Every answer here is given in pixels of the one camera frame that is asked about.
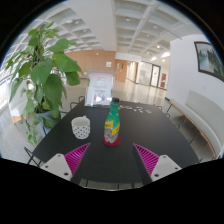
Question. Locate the black framed glass door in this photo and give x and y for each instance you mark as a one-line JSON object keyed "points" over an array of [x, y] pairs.
{"points": [[155, 76]]}

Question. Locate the white dotted cup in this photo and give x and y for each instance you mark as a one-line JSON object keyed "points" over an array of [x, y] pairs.
{"points": [[81, 128]]}

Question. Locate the green drink bottle yellow label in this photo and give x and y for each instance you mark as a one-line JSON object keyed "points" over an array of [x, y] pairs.
{"points": [[112, 121]]}

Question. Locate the recessed ceiling lights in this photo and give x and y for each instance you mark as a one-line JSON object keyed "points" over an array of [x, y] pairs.
{"points": [[165, 54]]}

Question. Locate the dark framed landscape picture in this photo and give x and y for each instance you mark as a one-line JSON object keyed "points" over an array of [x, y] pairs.
{"points": [[210, 60]]}

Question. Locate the wooden door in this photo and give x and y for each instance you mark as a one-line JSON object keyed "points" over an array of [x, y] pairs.
{"points": [[121, 70]]}

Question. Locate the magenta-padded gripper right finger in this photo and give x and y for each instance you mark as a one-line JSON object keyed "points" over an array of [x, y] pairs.
{"points": [[149, 159]]}

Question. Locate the small blue card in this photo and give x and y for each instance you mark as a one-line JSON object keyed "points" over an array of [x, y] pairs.
{"points": [[148, 111]]}

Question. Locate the clear acrylic sign stand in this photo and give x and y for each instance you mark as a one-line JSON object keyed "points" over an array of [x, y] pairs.
{"points": [[99, 88]]}

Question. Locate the long white wall bench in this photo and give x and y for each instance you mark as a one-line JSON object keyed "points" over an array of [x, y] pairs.
{"points": [[203, 115]]}

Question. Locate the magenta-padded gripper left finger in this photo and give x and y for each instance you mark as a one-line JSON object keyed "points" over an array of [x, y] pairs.
{"points": [[76, 156]]}

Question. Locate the green leafy potted plant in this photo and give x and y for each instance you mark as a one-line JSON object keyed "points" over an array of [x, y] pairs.
{"points": [[51, 86]]}

